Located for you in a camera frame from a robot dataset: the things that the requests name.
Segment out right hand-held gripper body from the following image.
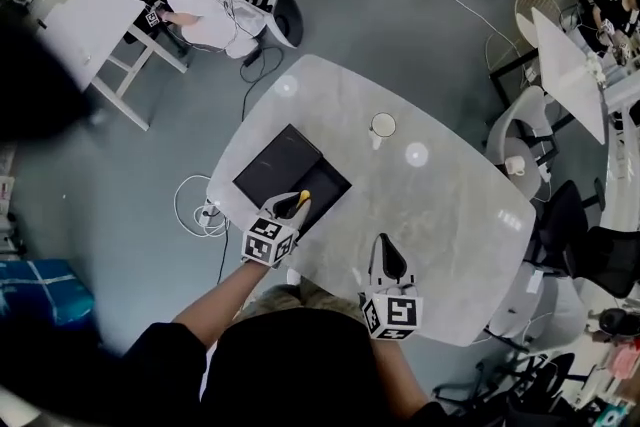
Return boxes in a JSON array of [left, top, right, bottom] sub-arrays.
[[358, 278, 425, 342]]

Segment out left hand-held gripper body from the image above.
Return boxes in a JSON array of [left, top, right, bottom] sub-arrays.
[[241, 214, 300, 270]]

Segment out black box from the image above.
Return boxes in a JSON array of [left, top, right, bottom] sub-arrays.
[[232, 123, 353, 236]]

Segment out person's left forearm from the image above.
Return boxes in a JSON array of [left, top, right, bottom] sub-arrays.
[[172, 259, 269, 351]]

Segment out person's right forearm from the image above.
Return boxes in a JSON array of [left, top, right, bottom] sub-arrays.
[[372, 337, 431, 409]]

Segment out white power strip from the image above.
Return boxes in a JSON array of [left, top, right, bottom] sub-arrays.
[[197, 199, 221, 226]]

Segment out person's olive trousers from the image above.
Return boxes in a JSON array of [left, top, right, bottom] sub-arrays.
[[232, 277, 369, 331]]

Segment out person's black shirt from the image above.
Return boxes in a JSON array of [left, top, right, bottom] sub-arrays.
[[119, 307, 451, 427]]

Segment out white cup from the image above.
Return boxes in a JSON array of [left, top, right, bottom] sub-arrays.
[[368, 111, 398, 151]]

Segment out white mug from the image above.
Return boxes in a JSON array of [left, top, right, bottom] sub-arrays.
[[504, 155, 528, 178]]

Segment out black mesh office chair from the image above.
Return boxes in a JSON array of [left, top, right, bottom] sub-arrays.
[[432, 352, 581, 427], [524, 177, 640, 300]]

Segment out grey shell chair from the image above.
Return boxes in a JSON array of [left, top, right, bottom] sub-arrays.
[[485, 262, 592, 355], [485, 84, 560, 204]]

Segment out black and white chair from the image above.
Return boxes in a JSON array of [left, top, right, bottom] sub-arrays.
[[222, 0, 305, 49]]

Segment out blue tarp bag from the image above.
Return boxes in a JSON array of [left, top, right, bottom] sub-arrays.
[[0, 258, 96, 327]]

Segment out pink cart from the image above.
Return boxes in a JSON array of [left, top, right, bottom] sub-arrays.
[[612, 344, 640, 381]]

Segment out white desk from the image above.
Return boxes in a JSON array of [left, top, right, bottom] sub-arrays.
[[37, 0, 190, 132]]

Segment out white marble table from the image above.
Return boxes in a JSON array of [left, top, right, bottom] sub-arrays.
[[530, 7, 621, 146]]

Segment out thin black cable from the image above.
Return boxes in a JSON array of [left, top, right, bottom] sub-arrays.
[[217, 214, 231, 286]]

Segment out coiled white cable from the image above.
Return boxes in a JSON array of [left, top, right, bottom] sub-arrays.
[[173, 173, 231, 239]]

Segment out white wire chair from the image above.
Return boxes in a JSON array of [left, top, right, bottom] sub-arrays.
[[514, 0, 564, 41]]

